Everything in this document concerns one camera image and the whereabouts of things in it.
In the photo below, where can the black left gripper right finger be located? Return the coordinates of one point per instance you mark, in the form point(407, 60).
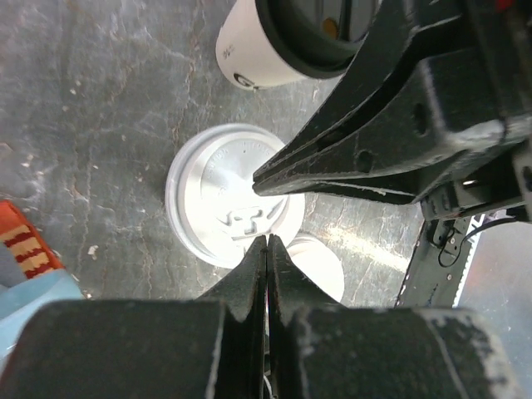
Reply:
point(321, 349)

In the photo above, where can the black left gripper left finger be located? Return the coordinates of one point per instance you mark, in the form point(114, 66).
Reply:
point(209, 347)

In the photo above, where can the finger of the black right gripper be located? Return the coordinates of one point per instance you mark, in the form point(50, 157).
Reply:
point(436, 91)

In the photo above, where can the black coffee cup lid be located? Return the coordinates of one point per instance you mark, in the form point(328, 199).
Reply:
point(318, 39)

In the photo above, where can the white coffee cup lid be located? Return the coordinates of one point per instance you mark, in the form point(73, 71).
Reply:
point(209, 196)

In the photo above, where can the white paper coffee cup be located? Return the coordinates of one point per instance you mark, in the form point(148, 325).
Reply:
point(246, 56)

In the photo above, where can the stack of white lids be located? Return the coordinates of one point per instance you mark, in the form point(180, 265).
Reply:
point(319, 263)

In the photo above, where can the light blue ceramic mug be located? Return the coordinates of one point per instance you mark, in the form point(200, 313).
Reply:
point(19, 303)

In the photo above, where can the colourful patchwork placemat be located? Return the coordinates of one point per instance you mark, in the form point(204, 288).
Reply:
point(24, 253)

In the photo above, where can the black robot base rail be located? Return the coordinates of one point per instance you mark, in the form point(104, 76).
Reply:
point(440, 263)

